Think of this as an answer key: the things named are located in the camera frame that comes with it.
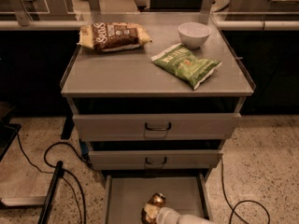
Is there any orange soda can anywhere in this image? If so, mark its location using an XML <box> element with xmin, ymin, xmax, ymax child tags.
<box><xmin>141</xmin><ymin>192</ymin><xmax>166</xmax><ymax>224</ymax></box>

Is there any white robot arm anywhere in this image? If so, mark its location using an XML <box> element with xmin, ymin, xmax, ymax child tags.
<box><xmin>156</xmin><ymin>207</ymin><xmax>215</xmax><ymax>224</ymax></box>

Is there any grey drawer cabinet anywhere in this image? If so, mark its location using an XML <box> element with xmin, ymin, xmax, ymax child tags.
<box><xmin>62</xmin><ymin>13</ymin><xmax>254</xmax><ymax>174</ymax></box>

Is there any top drawer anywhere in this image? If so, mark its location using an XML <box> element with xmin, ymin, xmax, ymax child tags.
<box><xmin>73</xmin><ymin>113</ymin><xmax>241</xmax><ymax>142</ymax></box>

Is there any drawer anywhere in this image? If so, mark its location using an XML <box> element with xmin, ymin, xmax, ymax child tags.
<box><xmin>73</xmin><ymin>113</ymin><xmax>241</xmax><ymax>142</ymax></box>
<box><xmin>89</xmin><ymin>150</ymin><xmax>222</xmax><ymax>170</ymax></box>
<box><xmin>103</xmin><ymin>175</ymin><xmax>213</xmax><ymax>224</ymax></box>

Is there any middle drawer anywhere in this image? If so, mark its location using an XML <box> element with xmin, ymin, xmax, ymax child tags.
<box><xmin>89</xmin><ymin>150</ymin><xmax>222</xmax><ymax>170</ymax></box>

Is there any bottom drawer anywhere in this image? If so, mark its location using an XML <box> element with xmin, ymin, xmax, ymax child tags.
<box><xmin>103</xmin><ymin>175</ymin><xmax>213</xmax><ymax>224</ymax></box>

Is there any green chip bag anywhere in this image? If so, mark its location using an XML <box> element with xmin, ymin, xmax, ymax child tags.
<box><xmin>151</xmin><ymin>43</ymin><xmax>222</xmax><ymax>90</ymax></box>

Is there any brown snack bag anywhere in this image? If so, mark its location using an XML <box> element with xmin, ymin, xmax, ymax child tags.
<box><xmin>78</xmin><ymin>22</ymin><xmax>151</xmax><ymax>52</ymax></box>

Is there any white bowl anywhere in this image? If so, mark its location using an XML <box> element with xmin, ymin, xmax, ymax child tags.
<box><xmin>178</xmin><ymin>22</ymin><xmax>211</xmax><ymax>49</ymax></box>

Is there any black bar on floor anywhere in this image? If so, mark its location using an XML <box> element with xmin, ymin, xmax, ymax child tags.
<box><xmin>37</xmin><ymin>161</ymin><xmax>63</xmax><ymax>224</ymax></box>

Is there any dark furniture left edge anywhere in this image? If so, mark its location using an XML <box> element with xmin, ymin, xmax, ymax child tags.
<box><xmin>0</xmin><ymin>102</ymin><xmax>21</xmax><ymax>161</ymax></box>

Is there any black cable left floor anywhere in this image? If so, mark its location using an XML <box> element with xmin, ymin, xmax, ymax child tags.
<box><xmin>3</xmin><ymin>124</ymin><xmax>92</xmax><ymax>224</ymax></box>

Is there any black cable floor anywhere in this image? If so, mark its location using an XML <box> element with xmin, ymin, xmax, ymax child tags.
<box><xmin>3</xmin><ymin>124</ymin><xmax>92</xmax><ymax>224</ymax></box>
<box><xmin>220</xmin><ymin>159</ymin><xmax>271</xmax><ymax>224</ymax></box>

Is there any white horizontal rail pipe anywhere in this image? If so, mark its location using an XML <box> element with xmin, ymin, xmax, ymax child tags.
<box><xmin>0</xmin><ymin>20</ymin><xmax>299</xmax><ymax>31</ymax></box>

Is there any black cable right floor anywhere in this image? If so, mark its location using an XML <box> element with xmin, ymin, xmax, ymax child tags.
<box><xmin>220</xmin><ymin>159</ymin><xmax>271</xmax><ymax>224</ymax></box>

